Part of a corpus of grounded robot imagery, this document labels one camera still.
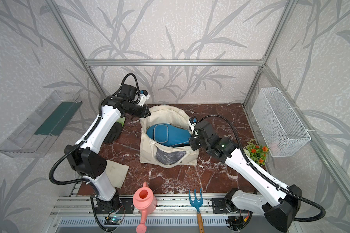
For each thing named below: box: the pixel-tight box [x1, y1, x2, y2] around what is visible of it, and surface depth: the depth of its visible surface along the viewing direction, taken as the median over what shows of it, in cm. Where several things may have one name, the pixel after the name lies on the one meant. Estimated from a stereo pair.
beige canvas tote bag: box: [139, 105, 199, 168], surface depth 79 cm
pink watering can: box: [132, 181, 158, 233], surface depth 67 cm
